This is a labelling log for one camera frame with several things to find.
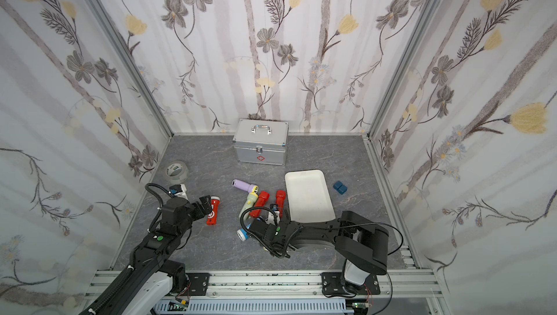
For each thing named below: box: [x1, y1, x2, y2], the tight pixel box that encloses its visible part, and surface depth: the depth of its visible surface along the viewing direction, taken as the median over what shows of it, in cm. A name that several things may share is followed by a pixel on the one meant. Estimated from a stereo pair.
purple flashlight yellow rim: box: [231, 178, 259, 194], surface depth 99 cm
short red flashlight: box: [275, 190, 287, 218], surface depth 95 cm
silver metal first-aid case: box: [232, 118, 289, 167], surface depth 103 cm
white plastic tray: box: [285, 169, 336, 224], surface depth 98 cm
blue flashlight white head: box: [236, 222, 252, 242], surface depth 84 cm
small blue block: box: [332, 180, 348, 195], surface depth 100 cm
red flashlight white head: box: [205, 195, 221, 226], surface depth 90 cm
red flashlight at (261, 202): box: [249, 190, 270, 218], surface depth 95 cm
